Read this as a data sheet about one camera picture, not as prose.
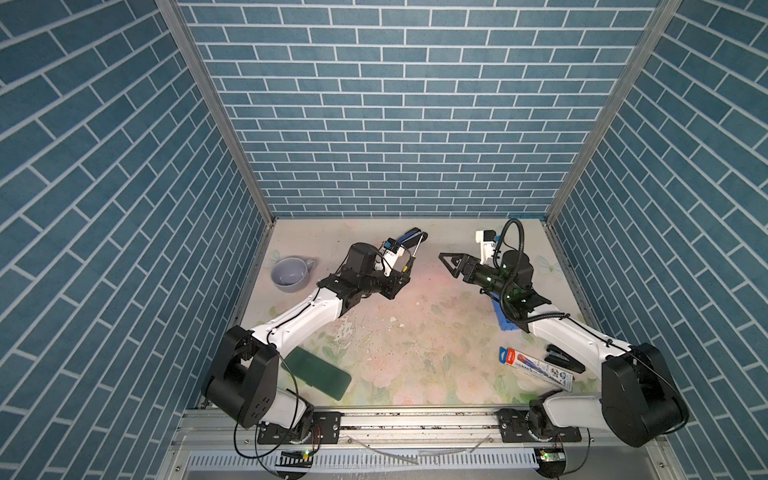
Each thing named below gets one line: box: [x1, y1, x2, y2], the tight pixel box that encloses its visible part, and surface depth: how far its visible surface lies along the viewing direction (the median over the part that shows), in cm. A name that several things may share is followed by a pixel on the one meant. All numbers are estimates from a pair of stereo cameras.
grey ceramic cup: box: [270, 256, 315, 293], surface depth 101 cm
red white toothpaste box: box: [499, 347, 574, 392], surface depth 84 cm
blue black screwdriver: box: [397, 227, 429, 249], surface depth 115 cm
